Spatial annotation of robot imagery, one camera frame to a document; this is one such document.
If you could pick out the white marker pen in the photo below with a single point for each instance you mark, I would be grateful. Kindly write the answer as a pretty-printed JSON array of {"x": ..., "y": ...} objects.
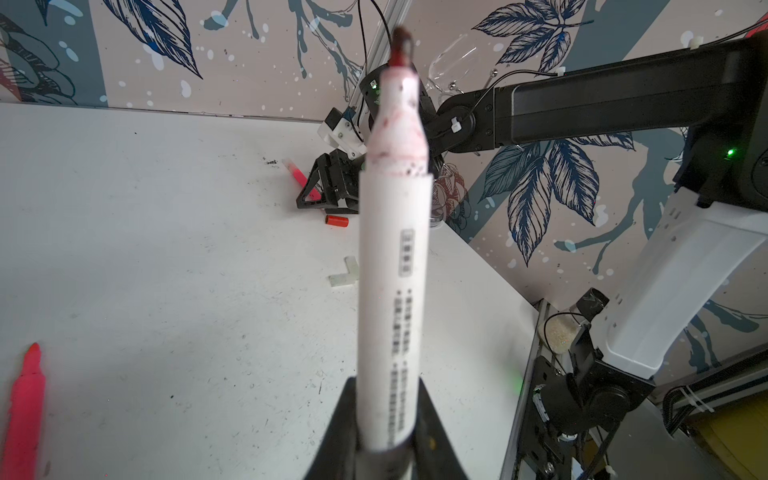
[{"x": 395, "y": 204}]

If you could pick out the white pen cap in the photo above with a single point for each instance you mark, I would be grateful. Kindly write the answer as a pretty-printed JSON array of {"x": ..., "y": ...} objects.
[
  {"x": 342, "y": 280},
  {"x": 352, "y": 266}
]

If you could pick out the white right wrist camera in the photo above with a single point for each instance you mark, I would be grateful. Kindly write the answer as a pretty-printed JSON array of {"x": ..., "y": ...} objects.
[{"x": 339, "y": 133}]

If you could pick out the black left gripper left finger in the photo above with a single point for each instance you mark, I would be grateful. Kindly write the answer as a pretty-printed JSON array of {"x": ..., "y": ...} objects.
[{"x": 337, "y": 455}]

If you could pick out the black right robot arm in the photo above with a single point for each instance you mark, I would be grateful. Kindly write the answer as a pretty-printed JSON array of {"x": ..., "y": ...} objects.
[{"x": 715, "y": 218}]

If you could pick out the pink highlighter pen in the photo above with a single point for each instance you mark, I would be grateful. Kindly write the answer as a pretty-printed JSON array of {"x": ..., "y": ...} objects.
[{"x": 19, "y": 456}]

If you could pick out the red pen cap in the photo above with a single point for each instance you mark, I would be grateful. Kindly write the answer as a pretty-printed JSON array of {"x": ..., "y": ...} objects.
[{"x": 336, "y": 221}]

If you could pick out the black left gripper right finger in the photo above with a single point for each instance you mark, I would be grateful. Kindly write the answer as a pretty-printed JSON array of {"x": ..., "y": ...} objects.
[{"x": 434, "y": 456}]

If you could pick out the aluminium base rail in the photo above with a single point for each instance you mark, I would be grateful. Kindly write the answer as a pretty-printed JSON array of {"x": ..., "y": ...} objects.
[{"x": 568, "y": 418}]

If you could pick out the red highlighter pen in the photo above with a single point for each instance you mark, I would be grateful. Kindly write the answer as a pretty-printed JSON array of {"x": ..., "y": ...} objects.
[{"x": 301, "y": 179}]

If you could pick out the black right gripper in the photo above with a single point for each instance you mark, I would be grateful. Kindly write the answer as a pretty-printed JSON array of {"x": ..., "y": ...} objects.
[{"x": 339, "y": 175}]

